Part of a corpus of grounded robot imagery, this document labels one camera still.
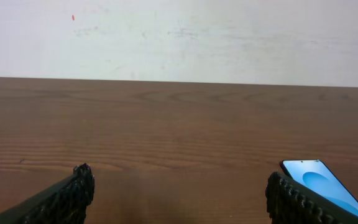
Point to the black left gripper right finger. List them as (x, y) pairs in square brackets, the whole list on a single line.
[(289, 202)]

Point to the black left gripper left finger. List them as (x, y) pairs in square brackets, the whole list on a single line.
[(63, 202)]

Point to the blue Galaxy smartphone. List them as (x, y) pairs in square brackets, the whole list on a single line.
[(316, 176)]

